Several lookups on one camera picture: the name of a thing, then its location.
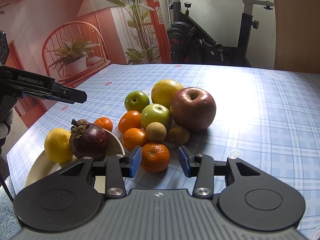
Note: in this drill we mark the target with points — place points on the person's left hand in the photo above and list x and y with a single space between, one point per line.
5 125

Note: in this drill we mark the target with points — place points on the light tan longan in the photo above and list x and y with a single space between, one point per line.
156 131

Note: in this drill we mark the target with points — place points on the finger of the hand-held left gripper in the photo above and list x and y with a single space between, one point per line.
37 95
72 95

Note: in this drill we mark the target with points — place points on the light green apple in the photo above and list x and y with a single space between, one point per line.
156 116

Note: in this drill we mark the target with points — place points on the light wooden panel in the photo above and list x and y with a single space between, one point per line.
295 30

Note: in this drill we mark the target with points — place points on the dark purple mangosteen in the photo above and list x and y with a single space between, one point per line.
88 141

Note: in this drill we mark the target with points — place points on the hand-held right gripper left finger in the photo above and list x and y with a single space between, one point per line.
135 162

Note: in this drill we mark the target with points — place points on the black exercise bike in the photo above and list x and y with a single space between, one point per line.
190 37

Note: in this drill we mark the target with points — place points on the dark green apple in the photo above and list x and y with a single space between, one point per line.
136 101

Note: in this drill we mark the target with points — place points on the thin metal pole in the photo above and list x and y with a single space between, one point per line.
167 5

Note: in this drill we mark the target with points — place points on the white round plate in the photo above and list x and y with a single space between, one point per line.
41 171

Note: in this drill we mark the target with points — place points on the orange tangerine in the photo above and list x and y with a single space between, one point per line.
129 121
134 138
155 157
103 124

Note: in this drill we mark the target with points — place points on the dark brown longan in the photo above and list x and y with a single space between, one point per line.
178 135

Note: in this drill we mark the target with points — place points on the blue plaid tablecloth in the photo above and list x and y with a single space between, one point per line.
250 130

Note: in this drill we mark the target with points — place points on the yellow lemon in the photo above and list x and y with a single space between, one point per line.
57 145
167 93

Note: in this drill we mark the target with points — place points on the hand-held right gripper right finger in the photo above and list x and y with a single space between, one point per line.
183 162

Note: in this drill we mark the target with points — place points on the red apple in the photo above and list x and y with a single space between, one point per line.
193 108

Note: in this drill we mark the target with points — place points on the light blue fuzzy rug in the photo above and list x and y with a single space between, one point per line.
5 217

